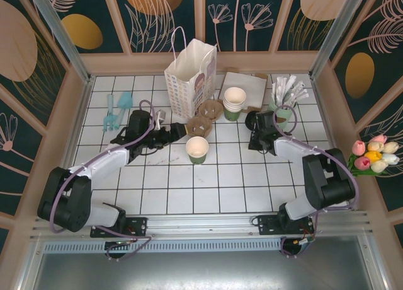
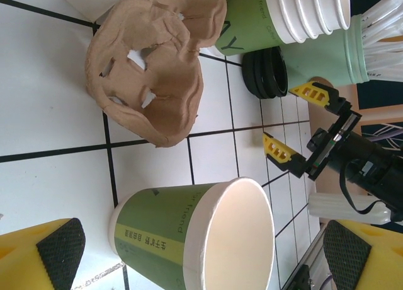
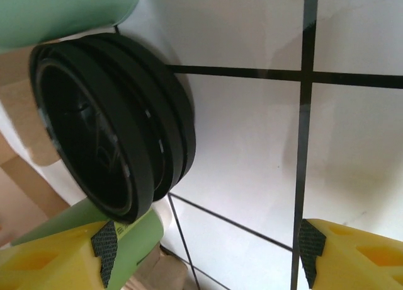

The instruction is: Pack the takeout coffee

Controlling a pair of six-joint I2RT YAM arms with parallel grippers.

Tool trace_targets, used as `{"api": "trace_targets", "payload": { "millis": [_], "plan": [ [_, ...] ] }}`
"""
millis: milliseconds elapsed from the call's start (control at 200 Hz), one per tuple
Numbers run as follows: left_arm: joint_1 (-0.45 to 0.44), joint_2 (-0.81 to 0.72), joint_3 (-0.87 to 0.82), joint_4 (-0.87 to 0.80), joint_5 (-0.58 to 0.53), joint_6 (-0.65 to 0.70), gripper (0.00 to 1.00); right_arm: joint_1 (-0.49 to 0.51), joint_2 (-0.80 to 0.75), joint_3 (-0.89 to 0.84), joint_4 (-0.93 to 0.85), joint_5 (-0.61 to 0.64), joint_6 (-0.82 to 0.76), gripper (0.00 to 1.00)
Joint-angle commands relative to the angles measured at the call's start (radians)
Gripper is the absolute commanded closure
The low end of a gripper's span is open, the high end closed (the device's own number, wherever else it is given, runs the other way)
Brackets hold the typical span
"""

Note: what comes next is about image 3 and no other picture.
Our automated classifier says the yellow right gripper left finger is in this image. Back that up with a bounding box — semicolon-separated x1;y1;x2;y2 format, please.
0;219;121;290

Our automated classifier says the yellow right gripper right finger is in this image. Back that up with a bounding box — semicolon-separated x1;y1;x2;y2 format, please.
297;218;403;290

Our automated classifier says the green paper cup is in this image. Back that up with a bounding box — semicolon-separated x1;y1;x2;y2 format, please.
12;197;173;290

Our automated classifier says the brown cardboard cup sleeve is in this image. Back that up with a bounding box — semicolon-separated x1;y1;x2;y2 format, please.
124;247;190;290

